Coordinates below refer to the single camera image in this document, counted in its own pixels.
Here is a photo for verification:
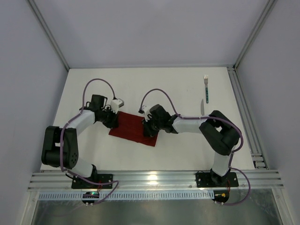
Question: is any aluminium rail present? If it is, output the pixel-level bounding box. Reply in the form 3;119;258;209
28;170;284;191
227;66;269;170

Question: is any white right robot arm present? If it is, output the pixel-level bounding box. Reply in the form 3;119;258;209
139;104;244;186

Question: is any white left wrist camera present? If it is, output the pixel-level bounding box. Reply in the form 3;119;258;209
110;98;124;114

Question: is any fork with teal handle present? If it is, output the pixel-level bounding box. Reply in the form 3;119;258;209
203;75;209;104

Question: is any knife with teal handle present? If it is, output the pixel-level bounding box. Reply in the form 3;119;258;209
200;99;205;116

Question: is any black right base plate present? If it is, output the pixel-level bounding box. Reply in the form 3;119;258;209
195;171;239;188

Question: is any corner frame post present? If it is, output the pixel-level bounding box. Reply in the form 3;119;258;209
26;0;70;71
233;0;277;70

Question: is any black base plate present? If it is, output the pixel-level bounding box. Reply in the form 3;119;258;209
71;173;113;189
195;171;239;188

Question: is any aluminium front rail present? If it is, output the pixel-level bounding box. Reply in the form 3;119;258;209
28;170;284;191

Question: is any right corner frame post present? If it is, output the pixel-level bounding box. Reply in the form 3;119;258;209
233;0;277;70

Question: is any left corner frame post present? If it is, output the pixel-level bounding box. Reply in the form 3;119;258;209
26;0;70;71

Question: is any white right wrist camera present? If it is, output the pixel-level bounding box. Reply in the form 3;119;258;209
138;105;152;121

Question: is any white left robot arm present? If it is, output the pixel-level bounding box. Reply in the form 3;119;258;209
41;95;124;185

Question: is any slotted cable duct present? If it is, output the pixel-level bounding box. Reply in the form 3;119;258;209
38;189;215;201

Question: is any aluminium right side rail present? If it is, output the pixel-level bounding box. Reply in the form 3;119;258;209
227;66;269;170

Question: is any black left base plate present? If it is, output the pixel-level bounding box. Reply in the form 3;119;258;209
71;173;113;189

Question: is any dark red cloth napkin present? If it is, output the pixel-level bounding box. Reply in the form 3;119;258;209
109;112;158;147

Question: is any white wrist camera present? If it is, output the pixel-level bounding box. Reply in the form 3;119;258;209
110;98;124;114
138;105;152;121

